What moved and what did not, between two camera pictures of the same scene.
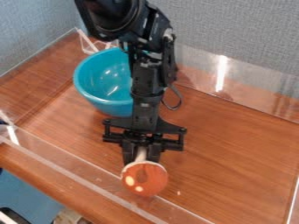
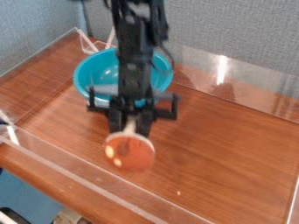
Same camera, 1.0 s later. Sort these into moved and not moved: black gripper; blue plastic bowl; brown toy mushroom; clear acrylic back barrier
Moved: black gripper; brown toy mushroom
Not moved: clear acrylic back barrier; blue plastic bowl
